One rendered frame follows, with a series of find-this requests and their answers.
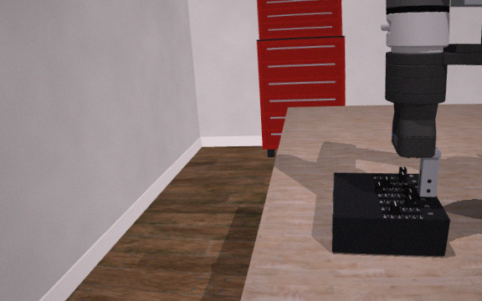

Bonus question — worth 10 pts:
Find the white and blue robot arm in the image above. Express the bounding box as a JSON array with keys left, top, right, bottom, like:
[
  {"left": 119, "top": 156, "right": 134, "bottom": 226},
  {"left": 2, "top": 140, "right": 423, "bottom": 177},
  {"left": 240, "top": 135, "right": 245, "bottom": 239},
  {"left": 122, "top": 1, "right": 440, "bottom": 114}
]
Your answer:
[{"left": 386, "top": 0, "right": 450, "bottom": 15}]

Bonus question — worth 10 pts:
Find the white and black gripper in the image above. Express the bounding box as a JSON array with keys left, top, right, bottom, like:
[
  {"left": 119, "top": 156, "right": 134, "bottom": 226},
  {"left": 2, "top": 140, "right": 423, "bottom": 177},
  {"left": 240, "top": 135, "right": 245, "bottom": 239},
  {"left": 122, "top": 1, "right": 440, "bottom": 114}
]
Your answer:
[{"left": 381, "top": 13, "right": 482, "bottom": 197}]

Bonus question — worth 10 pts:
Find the black lighting desk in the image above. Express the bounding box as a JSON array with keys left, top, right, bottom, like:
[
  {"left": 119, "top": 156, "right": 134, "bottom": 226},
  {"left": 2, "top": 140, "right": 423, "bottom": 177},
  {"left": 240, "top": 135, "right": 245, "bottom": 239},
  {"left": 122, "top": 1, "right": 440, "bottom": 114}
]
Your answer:
[{"left": 332, "top": 167, "right": 450, "bottom": 256}]

